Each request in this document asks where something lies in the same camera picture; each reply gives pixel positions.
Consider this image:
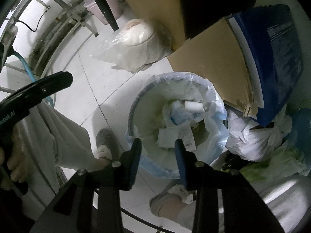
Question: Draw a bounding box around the white paper tag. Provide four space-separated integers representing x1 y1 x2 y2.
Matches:
179 125 196 152

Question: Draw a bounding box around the blue white wrapper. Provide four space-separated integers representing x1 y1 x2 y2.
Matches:
170 108 203 126

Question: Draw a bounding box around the blue-lined trash bin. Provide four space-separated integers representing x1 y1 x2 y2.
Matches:
127 72 229 179

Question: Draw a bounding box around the pink trash bucket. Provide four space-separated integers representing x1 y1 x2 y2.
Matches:
83 0 122 25

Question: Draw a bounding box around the person's left hand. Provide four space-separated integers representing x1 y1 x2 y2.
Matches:
1 124 28 184

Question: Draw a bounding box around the grey slipper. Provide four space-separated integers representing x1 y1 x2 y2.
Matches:
96 128 120 162
149 179 193 221

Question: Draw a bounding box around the white plastic bag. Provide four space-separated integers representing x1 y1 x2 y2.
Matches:
226 106 293 162

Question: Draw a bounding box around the stainless steel sink stand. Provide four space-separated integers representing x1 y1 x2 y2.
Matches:
1 0 98 93

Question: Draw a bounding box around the bagged white rice cooker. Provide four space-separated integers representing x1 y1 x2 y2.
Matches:
91 18 172 73

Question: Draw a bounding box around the blue water jug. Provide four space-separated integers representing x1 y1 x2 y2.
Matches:
288 108 310 160

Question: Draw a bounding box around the blue cardboard box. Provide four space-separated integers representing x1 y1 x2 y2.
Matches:
168 4 303 126

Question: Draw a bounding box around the brown cardboard sheet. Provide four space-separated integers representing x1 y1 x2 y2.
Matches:
125 0 186 50

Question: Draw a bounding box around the blue drain hose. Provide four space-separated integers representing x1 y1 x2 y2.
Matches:
13 51 54 106

